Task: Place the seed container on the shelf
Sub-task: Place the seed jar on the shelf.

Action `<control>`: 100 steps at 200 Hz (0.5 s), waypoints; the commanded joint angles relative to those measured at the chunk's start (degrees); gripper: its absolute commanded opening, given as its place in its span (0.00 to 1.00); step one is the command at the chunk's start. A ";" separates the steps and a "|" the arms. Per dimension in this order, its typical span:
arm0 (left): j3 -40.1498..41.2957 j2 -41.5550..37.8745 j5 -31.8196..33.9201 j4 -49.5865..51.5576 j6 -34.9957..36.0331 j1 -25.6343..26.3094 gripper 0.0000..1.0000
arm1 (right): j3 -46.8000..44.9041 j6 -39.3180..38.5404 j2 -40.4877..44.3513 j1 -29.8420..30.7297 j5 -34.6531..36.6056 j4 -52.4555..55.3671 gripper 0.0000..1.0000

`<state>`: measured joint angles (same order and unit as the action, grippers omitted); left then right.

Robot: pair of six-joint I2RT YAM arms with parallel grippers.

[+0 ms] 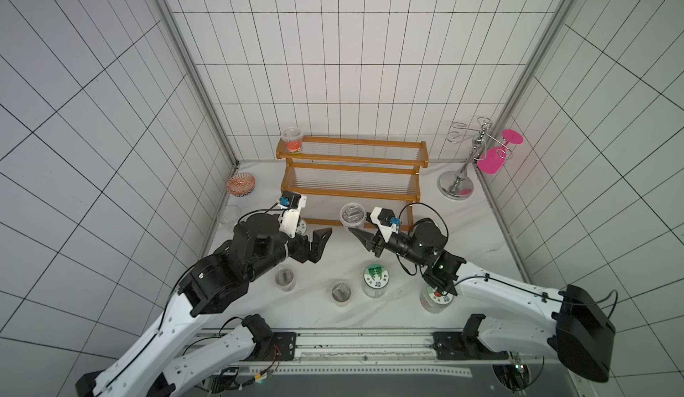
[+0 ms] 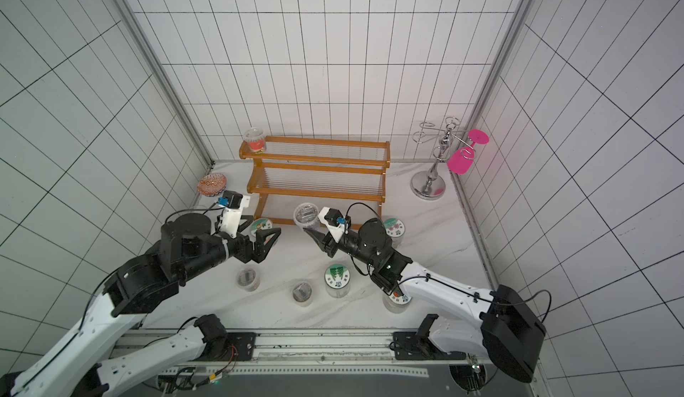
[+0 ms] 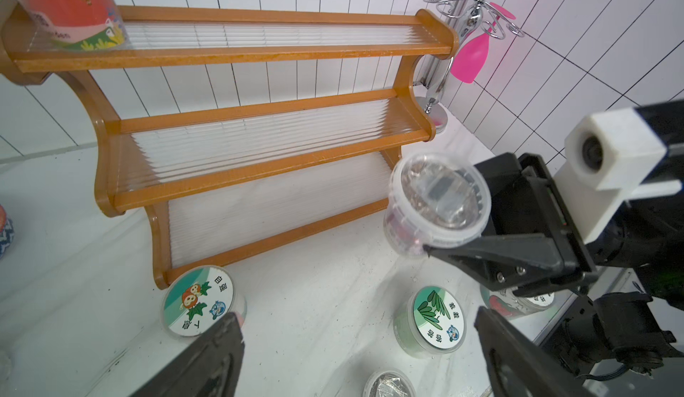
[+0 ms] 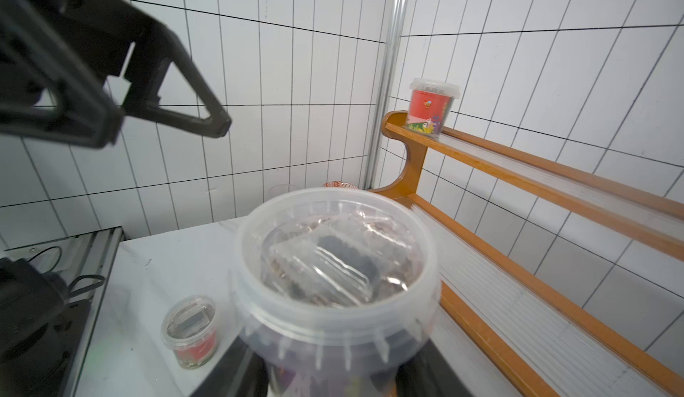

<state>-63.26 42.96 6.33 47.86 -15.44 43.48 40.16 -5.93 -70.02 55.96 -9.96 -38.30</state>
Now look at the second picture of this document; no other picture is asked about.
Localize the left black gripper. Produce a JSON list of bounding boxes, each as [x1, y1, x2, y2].
[[179, 217, 281, 282]]

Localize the small container purple seeds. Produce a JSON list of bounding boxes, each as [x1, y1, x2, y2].
[[293, 202, 321, 231]]

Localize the small container dark seeds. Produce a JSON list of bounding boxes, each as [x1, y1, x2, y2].
[[236, 267, 260, 292]]

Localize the small container brown seeds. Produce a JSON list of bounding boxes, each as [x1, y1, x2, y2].
[[291, 281, 314, 307]]

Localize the orange wooden two-tier shelf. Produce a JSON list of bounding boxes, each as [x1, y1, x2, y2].
[[239, 136, 391, 218]]

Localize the small container red seeds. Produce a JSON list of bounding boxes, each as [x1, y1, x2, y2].
[[243, 127, 266, 153]]

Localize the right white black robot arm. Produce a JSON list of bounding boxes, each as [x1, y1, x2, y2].
[[306, 217, 546, 384]]

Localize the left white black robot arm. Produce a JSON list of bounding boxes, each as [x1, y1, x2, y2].
[[1, 213, 281, 396]]

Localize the red seed jar monkey lid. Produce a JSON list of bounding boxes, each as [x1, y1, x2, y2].
[[249, 218, 274, 237]]

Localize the flower label seed jar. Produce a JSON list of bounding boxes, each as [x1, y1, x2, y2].
[[383, 218, 406, 247]]

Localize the green tree lid jar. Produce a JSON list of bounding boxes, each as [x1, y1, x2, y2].
[[323, 263, 351, 299]]

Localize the orange patterned glass bowl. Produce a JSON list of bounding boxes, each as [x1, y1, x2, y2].
[[197, 172, 227, 197]]

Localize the strawberry lid jar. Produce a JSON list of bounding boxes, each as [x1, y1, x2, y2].
[[382, 293, 413, 314]]

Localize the chrome wine glass rack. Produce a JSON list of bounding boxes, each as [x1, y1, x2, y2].
[[411, 117, 468, 201]]

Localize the pink plastic wine glass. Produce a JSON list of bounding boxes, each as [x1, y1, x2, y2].
[[447, 129, 490, 175]]

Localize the round black floor port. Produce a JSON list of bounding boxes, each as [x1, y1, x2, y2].
[[449, 364, 488, 396]]

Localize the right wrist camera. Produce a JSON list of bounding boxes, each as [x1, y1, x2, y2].
[[319, 207, 347, 241]]

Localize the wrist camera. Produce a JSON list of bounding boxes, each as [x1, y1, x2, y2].
[[319, 207, 347, 241], [217, 190, 251, 238]]

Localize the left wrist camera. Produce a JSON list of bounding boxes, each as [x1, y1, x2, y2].
[[217, 190, 251, 238]]

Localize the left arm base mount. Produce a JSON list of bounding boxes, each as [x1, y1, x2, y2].
[[194, 332, 257, 363]]

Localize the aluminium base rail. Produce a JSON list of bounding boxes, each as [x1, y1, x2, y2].
[[110, 324, 493, 378]]

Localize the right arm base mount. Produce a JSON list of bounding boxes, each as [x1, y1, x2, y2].
[[388, 332, 467, 361]]

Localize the wiring bundle under rail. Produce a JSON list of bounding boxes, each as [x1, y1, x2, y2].
[[141, 342, 239, 395]]

